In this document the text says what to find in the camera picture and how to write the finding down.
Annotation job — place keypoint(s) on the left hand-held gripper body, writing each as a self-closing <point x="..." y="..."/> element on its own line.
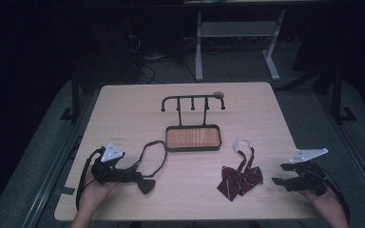
<point x="111" y="153"/>

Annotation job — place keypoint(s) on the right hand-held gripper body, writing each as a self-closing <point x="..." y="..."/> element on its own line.
<point x="310" y="177"/>

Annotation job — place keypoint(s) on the black rack with wooden tray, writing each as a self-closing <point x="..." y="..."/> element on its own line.
<point x="192" y="138"/>

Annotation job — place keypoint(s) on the person's right hand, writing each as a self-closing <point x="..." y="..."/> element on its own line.
<point x="324" y="199"/>

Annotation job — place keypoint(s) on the person's left hand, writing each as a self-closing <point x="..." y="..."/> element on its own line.
<point x="96" y="191"/>

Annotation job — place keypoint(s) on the striped red bow tie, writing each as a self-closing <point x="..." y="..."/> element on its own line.
<point x="238" y="180"/>

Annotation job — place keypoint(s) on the black metal stand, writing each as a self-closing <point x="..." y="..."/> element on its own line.
<point x="337" y="95"/>
<point x="75" y="95"/>

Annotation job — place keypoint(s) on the small grey round disc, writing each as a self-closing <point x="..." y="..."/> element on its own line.
<point x="218" y="94"/>

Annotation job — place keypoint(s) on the white metal desk frame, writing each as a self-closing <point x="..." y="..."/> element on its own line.
<point x="234" y="29"/>

